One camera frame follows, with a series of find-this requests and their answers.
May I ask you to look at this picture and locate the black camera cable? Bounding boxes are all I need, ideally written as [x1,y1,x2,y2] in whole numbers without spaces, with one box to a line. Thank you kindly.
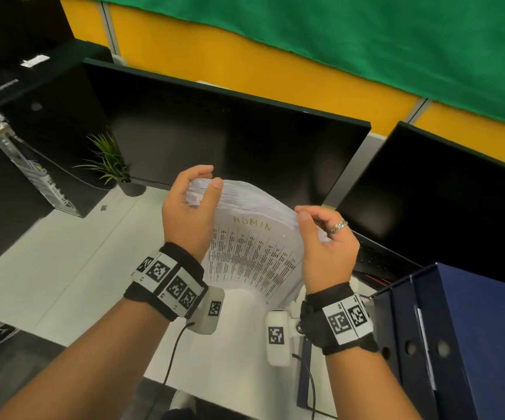
[292,353,319,420]
[145,321,196,420]

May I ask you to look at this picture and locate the black right camera cable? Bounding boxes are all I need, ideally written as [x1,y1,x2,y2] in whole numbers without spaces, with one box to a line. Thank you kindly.
[292,353,319,420]

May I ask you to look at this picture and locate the person's right forearm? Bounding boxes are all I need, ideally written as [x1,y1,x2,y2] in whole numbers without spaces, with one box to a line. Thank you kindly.
[324,345,424,420]

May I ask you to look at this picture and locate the black left wristband with markers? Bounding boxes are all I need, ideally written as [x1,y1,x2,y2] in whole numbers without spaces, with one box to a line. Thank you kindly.
[123,242,205,323]

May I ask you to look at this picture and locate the grey partition post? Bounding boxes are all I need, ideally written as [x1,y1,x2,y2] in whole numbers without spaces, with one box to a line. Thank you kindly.
[322,98,433,211]
[99,2,127,66]

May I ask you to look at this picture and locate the black wristband with markers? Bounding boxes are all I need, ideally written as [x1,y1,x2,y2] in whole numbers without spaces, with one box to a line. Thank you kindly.
[299,282,379,356]
[123,242,205,323]

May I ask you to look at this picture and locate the black right wristband with markers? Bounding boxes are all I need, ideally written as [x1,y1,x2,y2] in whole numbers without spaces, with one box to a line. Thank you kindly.
[299,282,379,356]

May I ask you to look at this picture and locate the black computer tower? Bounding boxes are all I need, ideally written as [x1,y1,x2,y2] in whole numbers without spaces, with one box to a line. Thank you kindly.
[0,38,115,219]

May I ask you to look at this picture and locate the large black monitor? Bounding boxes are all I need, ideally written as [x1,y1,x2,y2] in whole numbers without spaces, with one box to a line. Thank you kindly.
[81,58,372,207]

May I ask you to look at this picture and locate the thin black tower cable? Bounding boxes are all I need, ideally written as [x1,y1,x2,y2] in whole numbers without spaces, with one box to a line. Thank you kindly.
[9,134,114,191]

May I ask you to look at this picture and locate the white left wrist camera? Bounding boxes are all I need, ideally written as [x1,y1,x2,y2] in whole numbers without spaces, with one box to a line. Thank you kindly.
[187,286,226,335]

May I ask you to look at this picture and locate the black keyboard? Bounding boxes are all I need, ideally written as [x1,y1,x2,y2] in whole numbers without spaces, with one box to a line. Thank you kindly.
[351,231,424,286]

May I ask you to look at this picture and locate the blue ring binders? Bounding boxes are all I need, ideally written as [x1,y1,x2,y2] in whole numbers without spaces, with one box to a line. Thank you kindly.
[412,262,505,420]

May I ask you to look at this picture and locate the green cloth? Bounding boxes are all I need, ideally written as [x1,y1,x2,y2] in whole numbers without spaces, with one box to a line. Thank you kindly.
[73,0,505,130]

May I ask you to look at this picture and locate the black left camera cable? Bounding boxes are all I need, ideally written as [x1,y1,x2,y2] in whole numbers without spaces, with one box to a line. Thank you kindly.
[145,321,196,420]

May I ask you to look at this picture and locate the stack of white printed papers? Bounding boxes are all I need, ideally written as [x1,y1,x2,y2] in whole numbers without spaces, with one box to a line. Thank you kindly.
[185,178,323,307]

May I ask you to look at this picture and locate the person's left forearm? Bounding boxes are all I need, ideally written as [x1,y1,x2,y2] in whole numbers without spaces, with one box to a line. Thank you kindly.
[0,297,170,420]

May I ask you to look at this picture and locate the person's left hand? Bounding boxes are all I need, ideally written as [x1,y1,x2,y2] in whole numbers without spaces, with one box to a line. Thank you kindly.
[161,164,225,263]

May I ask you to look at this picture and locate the small green potted plant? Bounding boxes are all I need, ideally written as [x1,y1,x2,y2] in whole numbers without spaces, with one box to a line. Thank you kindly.
[73,131,147,197]

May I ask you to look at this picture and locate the white shoe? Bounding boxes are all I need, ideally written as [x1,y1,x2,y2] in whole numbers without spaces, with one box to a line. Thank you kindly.
[170,388,197,412]

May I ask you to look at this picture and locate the smaller black monitor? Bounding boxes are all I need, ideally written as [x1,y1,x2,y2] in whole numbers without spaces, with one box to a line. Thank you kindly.
[334,121,505,292]

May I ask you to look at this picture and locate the yellow partition panel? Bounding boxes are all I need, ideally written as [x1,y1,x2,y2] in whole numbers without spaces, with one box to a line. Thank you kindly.
[58,0,505,169]

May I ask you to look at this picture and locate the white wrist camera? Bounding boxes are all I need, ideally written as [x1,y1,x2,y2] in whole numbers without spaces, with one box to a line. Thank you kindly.
[187,286,226,335]
[264,309,304,368]

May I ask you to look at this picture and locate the white sticker on tower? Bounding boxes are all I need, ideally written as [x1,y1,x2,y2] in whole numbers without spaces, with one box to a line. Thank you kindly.
[20,54,51,68]

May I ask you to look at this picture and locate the person's right hand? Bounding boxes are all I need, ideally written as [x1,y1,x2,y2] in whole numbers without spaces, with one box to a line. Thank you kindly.
[294,205,361,298]

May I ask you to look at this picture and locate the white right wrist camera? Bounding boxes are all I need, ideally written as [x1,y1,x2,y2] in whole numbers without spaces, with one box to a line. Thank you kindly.
[264,309,304,368]

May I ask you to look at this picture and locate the black side panel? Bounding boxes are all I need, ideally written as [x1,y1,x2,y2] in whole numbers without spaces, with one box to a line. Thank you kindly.
[0,122,56,281]

